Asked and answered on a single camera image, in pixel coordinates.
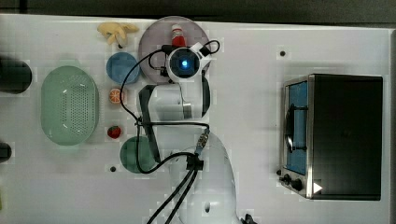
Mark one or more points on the red plush ketchup bottle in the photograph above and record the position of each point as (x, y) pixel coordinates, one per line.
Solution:
(178, 39)

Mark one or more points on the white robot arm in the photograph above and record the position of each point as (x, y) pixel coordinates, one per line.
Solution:
(199, 166)

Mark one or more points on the round pink plate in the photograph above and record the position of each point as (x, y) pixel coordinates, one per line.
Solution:
(160, 33)

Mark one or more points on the plush orange slice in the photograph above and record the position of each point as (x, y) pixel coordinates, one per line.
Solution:
(115, 96)

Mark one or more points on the blue bowl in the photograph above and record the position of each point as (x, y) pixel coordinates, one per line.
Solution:
(118, 67)

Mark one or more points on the yellow plush banana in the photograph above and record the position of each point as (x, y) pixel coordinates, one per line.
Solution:
(116, 32)

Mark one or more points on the green perforated colander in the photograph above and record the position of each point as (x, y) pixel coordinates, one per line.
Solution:
(69, 105)

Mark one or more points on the silver black toaster oven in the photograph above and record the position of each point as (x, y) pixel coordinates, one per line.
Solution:
(332, 137)

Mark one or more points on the black cylinder upper left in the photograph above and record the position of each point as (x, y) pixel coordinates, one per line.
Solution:
(15, 76)

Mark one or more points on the black cylinder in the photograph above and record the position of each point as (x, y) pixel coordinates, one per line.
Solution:
(15, 76)
(5, 152)

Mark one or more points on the black cylinder lower left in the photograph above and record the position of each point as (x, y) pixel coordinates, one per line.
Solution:
(5, 152)

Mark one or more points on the green cup with handle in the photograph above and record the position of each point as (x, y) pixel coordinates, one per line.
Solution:
(136, 151)

